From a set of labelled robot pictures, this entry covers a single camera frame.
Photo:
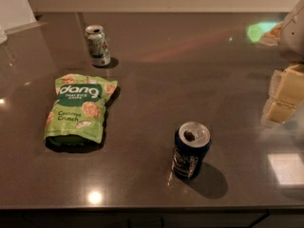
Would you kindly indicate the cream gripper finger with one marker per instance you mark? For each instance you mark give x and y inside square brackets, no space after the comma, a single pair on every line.
[287,86]
[274,114]

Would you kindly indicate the green white soda can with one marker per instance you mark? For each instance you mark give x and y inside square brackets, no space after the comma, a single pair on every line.
[97,45]

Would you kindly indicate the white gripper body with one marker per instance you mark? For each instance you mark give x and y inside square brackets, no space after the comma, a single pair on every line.
[293,37]

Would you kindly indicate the green dang chips bag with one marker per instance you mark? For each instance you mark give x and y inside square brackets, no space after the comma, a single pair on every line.
[78,113]

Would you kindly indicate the blue pepsi can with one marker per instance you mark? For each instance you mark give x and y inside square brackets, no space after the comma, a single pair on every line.
[192,142]

